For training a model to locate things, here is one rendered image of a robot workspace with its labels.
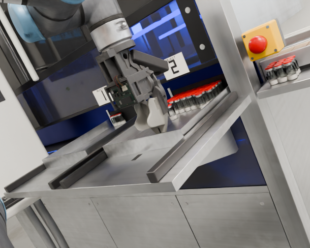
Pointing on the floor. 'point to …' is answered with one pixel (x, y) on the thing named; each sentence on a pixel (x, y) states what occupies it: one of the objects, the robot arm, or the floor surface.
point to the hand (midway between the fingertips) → (162, 130)
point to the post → (258, 121)
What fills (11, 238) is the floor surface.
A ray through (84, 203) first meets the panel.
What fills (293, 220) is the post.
